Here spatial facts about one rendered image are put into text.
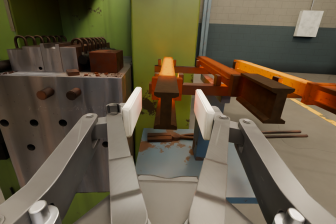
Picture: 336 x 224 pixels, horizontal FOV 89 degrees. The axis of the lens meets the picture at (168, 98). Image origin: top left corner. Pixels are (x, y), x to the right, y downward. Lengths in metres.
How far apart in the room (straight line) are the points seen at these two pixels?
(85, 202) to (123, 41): 0.80
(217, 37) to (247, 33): 1.01
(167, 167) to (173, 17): 0.52
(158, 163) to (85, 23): 0.85
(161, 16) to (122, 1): 0.40
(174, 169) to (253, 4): 6.54
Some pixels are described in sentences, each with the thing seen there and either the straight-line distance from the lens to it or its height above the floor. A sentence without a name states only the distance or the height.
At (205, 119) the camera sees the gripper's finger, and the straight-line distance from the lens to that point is 0.16.
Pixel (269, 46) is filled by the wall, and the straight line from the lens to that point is 7.02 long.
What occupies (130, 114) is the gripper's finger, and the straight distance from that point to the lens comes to 0.16.
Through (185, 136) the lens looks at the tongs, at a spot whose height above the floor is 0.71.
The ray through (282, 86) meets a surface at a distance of 0.23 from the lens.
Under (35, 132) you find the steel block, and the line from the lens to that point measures 0.70.
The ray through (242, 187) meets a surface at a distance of 0.50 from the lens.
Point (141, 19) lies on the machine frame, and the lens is 0.71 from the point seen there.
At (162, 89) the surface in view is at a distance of 0.19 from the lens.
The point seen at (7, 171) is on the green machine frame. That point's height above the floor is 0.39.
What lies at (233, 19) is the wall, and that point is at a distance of 6.61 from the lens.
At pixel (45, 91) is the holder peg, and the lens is 0.57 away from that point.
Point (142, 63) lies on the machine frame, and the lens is 0.71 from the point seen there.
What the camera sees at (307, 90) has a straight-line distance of 0.35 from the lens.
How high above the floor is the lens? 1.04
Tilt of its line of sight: 20 degrees down
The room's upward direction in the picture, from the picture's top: 2 degrees clockwise
